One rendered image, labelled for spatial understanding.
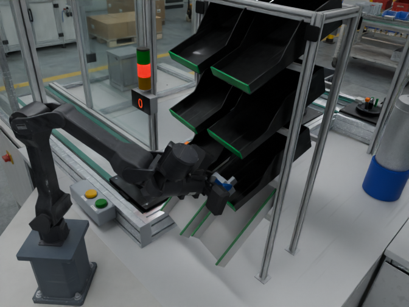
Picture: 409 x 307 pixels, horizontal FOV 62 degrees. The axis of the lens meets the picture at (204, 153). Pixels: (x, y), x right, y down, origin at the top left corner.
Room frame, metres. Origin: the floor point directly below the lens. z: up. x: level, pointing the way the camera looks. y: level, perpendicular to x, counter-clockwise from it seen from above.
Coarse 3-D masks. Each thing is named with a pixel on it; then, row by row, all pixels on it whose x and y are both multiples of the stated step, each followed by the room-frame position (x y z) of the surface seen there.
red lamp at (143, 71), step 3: (138, 66) 1.25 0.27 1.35; (141, 66) 1.24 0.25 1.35; (144, 66) 1.25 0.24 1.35; (147, 66) 1.25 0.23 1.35; (138, 69) 1.25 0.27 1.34; (141, 69) 1.24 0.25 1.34; (144, 69) 1.24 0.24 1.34; (147, 69) 1.25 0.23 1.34; (138, 72) 1.25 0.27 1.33; (141, 72) 1.24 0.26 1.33; (144, 72) 1.24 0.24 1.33; (147, 72) 1.25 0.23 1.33; (150, 72) 1.27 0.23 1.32; (138, 75) 1.25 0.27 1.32; (141, 75) 1.24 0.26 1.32; (144, 75) 1.24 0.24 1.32; (147, 75) 1.25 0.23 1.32; (150, 75) 1.27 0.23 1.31
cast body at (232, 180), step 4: (216, 172) 0.69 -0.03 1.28; (212, 176) 0.67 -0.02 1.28; (216, 176) 0.68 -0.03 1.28; (220, 176) 0.67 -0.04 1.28; (232, 176) 0.70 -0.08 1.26; (208, 180) 0.66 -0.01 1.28; (212, 180) 0.66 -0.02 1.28; (220, 180) 0.66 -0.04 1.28; (224, 180) 0.66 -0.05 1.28; (228, 180) 0.69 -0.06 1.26; (232, 180) 0.69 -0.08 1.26; (236, 180) 0.70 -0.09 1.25; (232, 184) 0.69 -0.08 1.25; (232, 188) 0.67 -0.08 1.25; (232, 192) 0.67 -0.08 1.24
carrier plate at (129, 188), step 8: (112, 184) 1.03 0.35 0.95; (120, 184) 1.02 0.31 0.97; (128, 184) 1.02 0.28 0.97; (128, 192) 0.97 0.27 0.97; (136, 192) 0.97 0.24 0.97; (136, 200) 0.93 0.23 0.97; (144, 200) 0.93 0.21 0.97; (152, 200) 0.93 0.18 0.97; (160, 200) 0.93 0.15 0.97; (144, 208) 0.89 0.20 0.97; (152, 208) 0.90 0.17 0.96
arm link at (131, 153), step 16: (48, 112) 0.62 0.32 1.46; (64, 112) 0.62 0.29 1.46; (16, 128) 0.61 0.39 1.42; (32, 128) 0.60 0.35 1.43; (48, 128) 0.61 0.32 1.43; (64, 128) 0.61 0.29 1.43; (80, 128) 0.60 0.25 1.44; (96, 128) 0.62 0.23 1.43; (96, 144) 0.59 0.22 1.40; (112, 144) 0.60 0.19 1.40; (128, 144) 0.62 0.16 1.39; (112, 160) 0.58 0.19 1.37; (128, 160) 0.57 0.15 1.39; (144, 160) 0.59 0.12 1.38
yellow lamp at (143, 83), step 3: (138, 78) 1.25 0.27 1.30; (141, 78) 1.25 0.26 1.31; (144, 78) 1.25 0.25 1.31; (147, 78) 1.25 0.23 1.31; (150, 78) 1.27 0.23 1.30; (138, 81) 1.26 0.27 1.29; (141, 81) 1.25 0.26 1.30; (144, 81) 1.24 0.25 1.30; (147, 81) 1.25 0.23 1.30; (150, 81) 1.26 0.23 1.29; (138, 84) 1.26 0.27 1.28; (141, 84) 1.25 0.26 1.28; (144, 84) 1.24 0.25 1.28; (147, 84) 1.25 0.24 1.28; (150, 84) 1.26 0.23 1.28; (141, 87) 1.25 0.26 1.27; (144, 87) 1.24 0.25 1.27; (147, 87) 1.25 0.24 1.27; (150, 87) 1.26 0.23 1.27
